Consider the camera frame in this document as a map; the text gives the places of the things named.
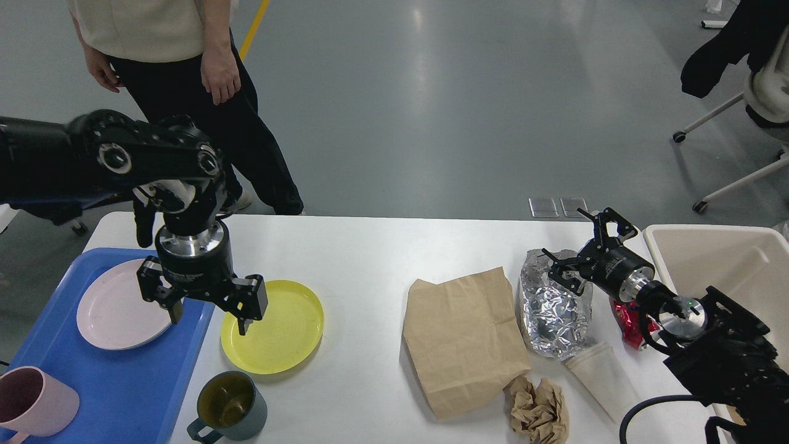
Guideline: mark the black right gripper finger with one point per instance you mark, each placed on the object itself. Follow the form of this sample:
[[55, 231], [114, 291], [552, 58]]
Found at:
[[558, 269], [624, 229]]

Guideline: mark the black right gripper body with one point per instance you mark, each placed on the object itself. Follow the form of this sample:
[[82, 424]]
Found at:
[[618, 271]]

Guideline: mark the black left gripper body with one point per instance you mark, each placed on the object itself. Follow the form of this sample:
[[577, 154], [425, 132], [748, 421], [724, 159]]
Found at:
[[200, 267]]

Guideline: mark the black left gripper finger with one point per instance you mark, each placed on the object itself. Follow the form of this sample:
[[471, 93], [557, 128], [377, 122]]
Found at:
[[243, 324], [175, 310]]

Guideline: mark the yellow plate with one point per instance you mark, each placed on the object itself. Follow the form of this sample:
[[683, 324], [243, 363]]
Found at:
[[289, 332]]

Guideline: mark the dark teal mug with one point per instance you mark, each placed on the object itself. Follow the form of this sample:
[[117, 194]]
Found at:
[[229, 406]]

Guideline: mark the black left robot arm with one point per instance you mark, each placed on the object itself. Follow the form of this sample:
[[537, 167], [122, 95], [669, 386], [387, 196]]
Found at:
[[173, 175]]

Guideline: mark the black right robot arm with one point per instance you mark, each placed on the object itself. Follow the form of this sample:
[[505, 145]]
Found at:
[[716, 348]]

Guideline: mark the crumpled aluminium foil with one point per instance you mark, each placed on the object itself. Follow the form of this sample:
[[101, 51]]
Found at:
[[554, 322]]

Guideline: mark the red snack wrapper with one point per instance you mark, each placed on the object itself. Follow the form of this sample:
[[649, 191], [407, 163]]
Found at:
[[627, 318]]

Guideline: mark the pink plate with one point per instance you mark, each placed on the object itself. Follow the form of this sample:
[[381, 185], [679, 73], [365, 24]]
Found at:
[[112, 314]]

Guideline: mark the silver floor socket plates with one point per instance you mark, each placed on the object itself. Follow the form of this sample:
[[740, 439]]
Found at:
[[544, 207]]

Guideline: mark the white paper cup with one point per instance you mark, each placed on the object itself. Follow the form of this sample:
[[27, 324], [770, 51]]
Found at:
[[601, 373]]

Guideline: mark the blue plastic tray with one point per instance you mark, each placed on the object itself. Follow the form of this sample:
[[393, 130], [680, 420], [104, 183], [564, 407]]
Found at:
[[128, 396]]

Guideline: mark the brown paper bag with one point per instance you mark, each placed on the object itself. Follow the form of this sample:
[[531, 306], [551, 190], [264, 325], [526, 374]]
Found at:
[[464, 340]]

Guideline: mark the cream plastic bin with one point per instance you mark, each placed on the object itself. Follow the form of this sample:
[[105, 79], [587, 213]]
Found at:
[[748, 264]]

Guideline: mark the crumpled brown paper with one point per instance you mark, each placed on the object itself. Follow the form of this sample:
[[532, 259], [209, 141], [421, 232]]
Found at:
[[538, 412]]

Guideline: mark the pink mug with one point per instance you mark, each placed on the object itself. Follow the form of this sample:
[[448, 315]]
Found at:
[[35, 404]]

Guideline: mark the white office chair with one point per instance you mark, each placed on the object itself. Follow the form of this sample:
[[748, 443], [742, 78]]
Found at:
[[765, 94]]

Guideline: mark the person in black trousers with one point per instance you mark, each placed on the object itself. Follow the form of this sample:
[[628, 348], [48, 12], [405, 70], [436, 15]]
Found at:
[[179, 58]]

